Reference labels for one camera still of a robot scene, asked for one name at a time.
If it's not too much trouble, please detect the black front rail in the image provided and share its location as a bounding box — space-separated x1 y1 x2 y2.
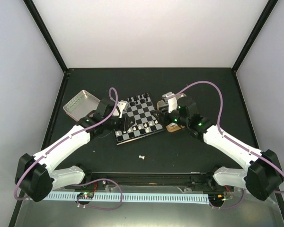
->
81 171 234 192

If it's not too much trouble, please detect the black frame post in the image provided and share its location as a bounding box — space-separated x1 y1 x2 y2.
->
231 0 278 73
23 0 68 73

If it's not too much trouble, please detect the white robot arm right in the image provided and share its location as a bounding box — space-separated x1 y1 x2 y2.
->
151 96 284 201

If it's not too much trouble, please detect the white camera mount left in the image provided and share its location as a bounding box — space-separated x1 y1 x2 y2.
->
113 100 129 118

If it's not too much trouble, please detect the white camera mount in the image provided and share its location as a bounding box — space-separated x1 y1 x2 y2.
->
113 100 129 118
162 92 178 113

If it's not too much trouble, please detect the pink metal tin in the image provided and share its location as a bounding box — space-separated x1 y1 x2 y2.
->
63 90 100 122

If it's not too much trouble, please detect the black frame post right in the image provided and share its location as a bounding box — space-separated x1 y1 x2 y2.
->
231 0 278 73

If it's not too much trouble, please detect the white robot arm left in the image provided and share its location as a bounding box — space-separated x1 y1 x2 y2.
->
15 98 134 202

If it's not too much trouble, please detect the white slotted cable duct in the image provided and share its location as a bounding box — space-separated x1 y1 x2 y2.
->
44 191 210 205

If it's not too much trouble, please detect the black white chessboard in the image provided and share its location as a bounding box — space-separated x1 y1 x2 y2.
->
115 93 163 145

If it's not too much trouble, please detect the gold metal tin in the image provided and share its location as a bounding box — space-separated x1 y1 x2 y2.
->
157 93 186 132

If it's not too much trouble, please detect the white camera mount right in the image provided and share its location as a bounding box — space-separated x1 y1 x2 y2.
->
162 92 178 113

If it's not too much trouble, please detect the black frame post left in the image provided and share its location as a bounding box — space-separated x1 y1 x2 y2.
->
23 0 68 73

